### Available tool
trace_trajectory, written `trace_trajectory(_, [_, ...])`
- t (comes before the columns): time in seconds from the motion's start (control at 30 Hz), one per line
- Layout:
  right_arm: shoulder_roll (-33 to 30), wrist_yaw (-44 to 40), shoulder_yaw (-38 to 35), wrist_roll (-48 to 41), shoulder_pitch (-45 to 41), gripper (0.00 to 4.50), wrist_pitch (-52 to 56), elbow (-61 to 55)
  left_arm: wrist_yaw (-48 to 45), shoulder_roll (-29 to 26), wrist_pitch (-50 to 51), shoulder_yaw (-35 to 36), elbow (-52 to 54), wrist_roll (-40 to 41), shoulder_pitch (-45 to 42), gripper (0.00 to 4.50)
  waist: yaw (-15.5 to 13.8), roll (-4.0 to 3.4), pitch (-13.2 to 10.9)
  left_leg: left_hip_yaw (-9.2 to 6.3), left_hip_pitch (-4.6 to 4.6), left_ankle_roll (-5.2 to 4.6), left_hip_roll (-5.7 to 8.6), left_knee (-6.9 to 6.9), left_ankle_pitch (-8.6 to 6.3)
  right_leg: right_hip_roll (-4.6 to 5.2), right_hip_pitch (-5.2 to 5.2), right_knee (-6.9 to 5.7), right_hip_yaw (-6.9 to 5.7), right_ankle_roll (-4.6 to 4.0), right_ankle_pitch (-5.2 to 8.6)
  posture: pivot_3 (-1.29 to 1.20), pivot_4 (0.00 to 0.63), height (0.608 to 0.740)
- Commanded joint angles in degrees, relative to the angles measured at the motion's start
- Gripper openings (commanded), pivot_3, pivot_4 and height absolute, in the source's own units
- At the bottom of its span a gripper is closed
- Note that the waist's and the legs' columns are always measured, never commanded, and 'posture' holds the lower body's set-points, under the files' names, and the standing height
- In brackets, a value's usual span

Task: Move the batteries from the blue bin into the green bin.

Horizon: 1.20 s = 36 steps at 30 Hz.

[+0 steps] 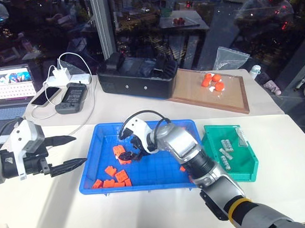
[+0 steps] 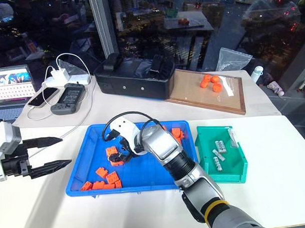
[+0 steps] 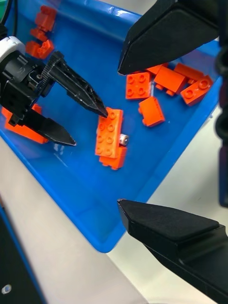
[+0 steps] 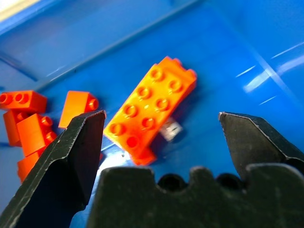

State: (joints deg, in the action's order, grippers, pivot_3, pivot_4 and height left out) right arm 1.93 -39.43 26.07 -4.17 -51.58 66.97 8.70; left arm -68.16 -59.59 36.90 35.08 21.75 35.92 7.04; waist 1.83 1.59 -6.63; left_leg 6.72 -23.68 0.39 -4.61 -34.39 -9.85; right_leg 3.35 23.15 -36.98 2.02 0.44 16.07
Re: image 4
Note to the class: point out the small clear lego piece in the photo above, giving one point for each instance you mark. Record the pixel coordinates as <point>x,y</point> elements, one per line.
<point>171,131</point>

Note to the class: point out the blue plastic bin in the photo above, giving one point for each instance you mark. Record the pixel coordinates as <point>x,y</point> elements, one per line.
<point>213,59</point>

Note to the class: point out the small orange sloped brick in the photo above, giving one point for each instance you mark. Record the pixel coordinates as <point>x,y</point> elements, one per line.
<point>76,108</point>

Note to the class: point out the red two-stud brick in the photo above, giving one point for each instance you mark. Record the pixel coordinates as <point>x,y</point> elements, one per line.
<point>10,127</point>
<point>27,164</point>
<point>34,134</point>
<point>22,100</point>

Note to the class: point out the large orange eight-stud brick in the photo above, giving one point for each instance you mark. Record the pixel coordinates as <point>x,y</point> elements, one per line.
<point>147,111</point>

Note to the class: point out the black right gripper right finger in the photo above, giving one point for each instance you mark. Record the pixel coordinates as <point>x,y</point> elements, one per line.
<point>256,140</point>

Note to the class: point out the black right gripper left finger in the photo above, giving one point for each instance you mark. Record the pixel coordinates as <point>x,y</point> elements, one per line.
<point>54,166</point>

